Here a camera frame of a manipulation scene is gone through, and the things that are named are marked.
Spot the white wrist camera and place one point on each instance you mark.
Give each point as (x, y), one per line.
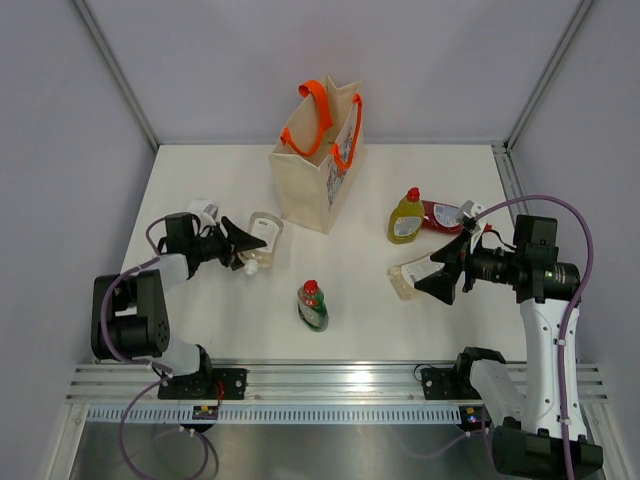
(205, 209)
(472, 215)

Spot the red dish soap bottle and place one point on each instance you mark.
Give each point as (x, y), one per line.
(441, 218)

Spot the right aluminium corner post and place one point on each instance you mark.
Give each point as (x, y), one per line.
(551, 67)

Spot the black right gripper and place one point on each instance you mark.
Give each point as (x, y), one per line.
(442, 283)

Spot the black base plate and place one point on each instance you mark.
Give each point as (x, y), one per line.
(439, 383)
(219, 383)

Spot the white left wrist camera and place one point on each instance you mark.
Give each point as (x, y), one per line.
(205, 209)

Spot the aluminium corner post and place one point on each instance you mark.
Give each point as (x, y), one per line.
(551, 67)
(103, 48)

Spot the beige canvas bag orange handles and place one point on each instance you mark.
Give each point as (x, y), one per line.
(319, 153)

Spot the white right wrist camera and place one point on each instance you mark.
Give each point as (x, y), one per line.
(472, 215)

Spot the aluminium mounting rail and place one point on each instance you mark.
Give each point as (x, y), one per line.
(268, 383)

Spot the right side aluminium rail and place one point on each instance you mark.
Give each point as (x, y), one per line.
(507, 172)

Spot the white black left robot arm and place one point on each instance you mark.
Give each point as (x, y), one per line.
(130, 318)

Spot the clear soap bottle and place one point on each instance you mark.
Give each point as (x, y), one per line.
(403, 276)
(268, 228)

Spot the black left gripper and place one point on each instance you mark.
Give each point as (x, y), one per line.
(236, 238)

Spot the white slotted cable duct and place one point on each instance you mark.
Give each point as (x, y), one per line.
(279, 414)

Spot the green dish soap bottle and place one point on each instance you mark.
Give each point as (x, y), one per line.
(311, 305)

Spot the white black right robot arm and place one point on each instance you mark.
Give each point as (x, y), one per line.
(539, 433)

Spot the yellow dish soap bottle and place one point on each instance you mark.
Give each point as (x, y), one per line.
(406, 219)

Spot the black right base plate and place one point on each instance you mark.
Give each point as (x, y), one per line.
(439, 383)

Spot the left aluminium corner post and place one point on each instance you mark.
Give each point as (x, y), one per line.
(103, 48)

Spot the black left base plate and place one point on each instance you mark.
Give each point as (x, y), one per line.
(219, 383)

